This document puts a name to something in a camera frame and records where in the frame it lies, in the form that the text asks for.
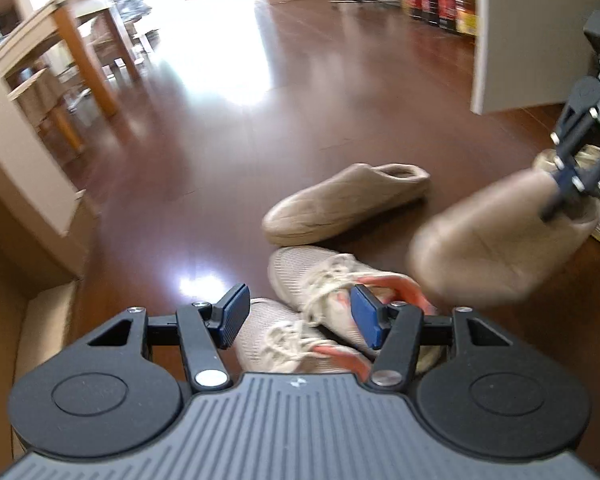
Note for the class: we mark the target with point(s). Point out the white cabinet door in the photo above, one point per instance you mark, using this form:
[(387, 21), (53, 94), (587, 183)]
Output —
[(520, 35)]

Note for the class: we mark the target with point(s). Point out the beige felt slipper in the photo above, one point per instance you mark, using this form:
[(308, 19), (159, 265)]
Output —
[(330, 205), (485, 250)]

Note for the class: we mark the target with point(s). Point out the large open cardboard box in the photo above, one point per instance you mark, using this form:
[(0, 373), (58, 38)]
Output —
[(10, 280)]

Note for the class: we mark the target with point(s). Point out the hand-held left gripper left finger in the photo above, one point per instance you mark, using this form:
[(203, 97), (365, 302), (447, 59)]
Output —
[(232, 312)]

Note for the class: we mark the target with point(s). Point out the wooden chair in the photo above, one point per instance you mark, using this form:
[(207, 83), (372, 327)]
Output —
[(37, 100)]

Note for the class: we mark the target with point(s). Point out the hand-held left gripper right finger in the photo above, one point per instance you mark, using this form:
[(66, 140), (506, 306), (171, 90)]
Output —
[(367, 315)]

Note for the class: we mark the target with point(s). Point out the wooden table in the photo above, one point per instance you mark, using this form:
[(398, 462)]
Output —
[(67, 30)]

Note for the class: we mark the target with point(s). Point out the beige mesh sneaker orange lining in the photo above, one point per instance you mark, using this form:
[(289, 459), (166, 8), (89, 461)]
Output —
[(265, 340), (305, 272)]

